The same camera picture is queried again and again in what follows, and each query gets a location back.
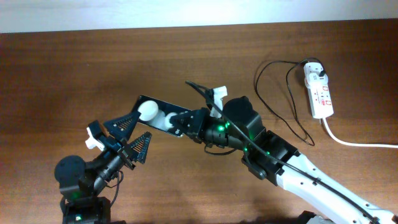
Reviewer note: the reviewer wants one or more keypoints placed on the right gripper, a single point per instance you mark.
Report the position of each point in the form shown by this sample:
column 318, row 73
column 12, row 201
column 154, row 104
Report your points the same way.
column 198, row 130

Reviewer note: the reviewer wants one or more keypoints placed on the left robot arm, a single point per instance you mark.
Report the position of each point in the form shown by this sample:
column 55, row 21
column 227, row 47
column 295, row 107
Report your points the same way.
column 90, row 189

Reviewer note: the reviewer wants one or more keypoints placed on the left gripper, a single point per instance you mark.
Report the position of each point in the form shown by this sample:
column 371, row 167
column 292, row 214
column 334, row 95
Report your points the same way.
column 117, row 132

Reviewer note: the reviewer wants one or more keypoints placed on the black smartphone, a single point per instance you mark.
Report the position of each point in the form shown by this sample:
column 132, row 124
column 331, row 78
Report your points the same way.
column 157, row 114

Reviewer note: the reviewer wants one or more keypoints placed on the white power strip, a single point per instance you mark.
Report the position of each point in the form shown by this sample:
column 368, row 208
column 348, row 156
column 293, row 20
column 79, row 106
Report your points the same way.
column 320, row 102

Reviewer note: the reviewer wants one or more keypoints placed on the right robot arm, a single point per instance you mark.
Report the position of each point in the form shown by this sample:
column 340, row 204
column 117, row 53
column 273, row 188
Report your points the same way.
column 268, row 156

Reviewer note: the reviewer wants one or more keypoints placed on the white USB charger adapter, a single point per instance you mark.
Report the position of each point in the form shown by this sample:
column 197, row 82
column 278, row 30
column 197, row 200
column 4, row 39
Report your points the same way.
column 315, row 75

